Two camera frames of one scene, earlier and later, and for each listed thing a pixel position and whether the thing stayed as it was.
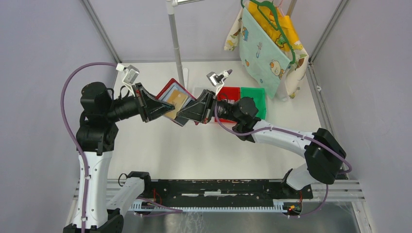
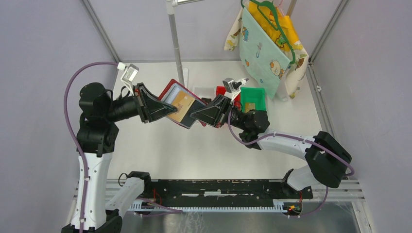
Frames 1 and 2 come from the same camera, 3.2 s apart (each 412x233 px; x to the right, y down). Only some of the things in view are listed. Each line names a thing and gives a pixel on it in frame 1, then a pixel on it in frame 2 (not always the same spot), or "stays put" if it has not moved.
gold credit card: [178, 99] stays put
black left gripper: [150, 106] stays put
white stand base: [185, 71] stays put
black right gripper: [201, 109] -> [215, 113]
